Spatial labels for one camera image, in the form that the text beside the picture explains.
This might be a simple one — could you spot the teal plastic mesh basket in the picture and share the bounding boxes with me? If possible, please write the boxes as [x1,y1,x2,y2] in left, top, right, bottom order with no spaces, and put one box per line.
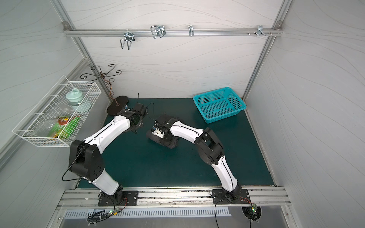
[193,87,247,124]

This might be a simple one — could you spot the ornate metal hook stand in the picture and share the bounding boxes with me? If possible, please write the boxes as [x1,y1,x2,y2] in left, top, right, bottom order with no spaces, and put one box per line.
[79,64,123,99]

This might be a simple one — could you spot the dark grey long pants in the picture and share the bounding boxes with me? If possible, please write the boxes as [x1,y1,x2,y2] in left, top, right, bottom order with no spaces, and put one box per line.
[146,128,178,149]

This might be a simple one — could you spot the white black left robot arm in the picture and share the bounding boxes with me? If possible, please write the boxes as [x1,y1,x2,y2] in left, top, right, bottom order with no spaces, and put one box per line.
[68,103,146,205]

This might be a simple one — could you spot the pale green lidded jar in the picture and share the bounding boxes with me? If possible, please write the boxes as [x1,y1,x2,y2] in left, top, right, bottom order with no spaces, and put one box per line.
[66,88,91,112]

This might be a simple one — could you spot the aluminium top rail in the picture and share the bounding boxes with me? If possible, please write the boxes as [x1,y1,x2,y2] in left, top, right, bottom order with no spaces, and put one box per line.
[64,27,284,38]

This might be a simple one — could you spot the small metal hook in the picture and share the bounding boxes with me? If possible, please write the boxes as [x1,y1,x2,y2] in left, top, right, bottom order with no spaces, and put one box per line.
[188,25,194,37]

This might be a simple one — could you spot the white vent strip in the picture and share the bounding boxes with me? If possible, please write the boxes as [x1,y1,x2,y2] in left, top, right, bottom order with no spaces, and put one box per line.
[64,207,231,219]

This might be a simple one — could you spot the double metal hook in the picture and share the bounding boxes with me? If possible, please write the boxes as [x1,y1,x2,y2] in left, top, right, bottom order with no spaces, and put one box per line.
[120,30,135,50]

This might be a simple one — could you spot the dark oval stand base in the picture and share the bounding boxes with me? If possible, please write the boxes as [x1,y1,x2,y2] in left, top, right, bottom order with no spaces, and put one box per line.
[106,96,129,116]

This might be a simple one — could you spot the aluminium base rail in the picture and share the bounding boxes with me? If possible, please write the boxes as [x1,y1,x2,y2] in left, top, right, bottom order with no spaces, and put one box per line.
[56,186,291,210]

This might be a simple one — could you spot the curved metal hook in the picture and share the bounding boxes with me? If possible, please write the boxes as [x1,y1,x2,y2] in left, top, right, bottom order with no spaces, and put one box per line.
[150,25,166,40]

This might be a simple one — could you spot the white wire wall basket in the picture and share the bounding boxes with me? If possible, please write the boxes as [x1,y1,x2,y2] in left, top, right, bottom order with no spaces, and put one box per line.
[12,76,101,147]

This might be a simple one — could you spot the green snack packet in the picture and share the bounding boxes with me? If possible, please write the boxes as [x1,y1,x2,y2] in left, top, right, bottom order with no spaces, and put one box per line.
[48,116,80,139]

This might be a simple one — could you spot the metal bracket hook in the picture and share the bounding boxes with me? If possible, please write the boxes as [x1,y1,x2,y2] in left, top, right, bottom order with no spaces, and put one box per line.
[247,25,272,37]

